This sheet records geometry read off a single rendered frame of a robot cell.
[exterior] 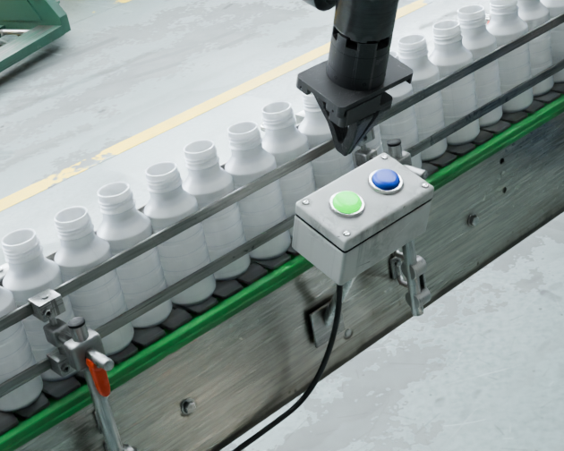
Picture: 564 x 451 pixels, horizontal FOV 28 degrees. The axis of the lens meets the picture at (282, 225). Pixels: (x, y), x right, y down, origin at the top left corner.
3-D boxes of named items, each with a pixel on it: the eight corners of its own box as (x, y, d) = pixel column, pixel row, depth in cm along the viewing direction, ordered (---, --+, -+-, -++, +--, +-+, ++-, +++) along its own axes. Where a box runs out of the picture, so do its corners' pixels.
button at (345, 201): (346, 195, 122) (347, 185, 121) (365, 209, 120) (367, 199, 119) (326, 207, 120) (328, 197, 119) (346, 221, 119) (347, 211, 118)
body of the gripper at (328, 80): (293, 89, 109) (300, 25, 104) (366, 55, 114) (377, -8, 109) (338, 124, 106) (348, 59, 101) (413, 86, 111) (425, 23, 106)
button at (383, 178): (384, 173, 125) (386, 163, 124) (404, 186, 124) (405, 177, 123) (365, 183, 124) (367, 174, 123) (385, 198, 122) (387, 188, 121)
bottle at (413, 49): (404, 146, 156) (388, 34, 149) (447, 140, 155) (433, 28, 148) (404, 165, 151) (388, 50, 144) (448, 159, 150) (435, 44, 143)
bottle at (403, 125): (421, 180, 147) (405, 62, 139) (375, 183, 148) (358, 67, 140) (423, 159, 152) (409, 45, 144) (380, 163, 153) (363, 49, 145)
